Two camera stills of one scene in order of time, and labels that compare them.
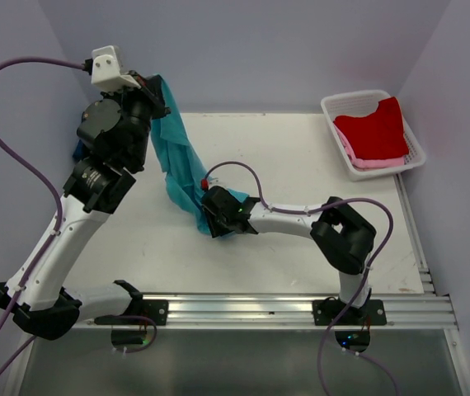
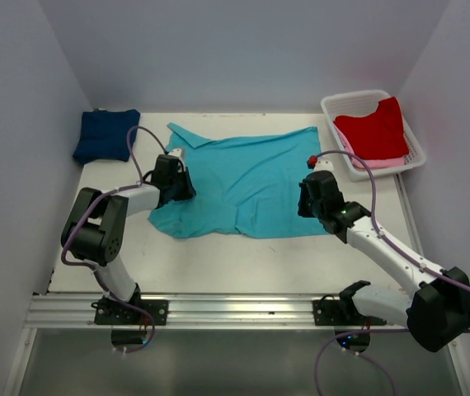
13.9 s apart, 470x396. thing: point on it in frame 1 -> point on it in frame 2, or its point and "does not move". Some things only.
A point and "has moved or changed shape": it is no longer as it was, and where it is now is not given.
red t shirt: [377, 135] does not move
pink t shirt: [369, 164] does not move
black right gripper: [216, 229] -> [303, 210]
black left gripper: [150, 92] -> [189, 190]
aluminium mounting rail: [401, 310] does not move
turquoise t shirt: [181, 166] has moved or changed shape
